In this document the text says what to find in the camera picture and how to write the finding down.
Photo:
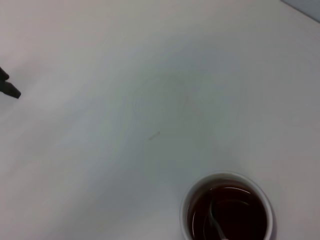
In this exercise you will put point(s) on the grey ceramic coffee cup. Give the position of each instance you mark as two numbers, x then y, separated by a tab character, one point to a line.
186	212

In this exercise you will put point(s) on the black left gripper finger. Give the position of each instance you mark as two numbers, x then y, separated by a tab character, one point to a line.
10	89

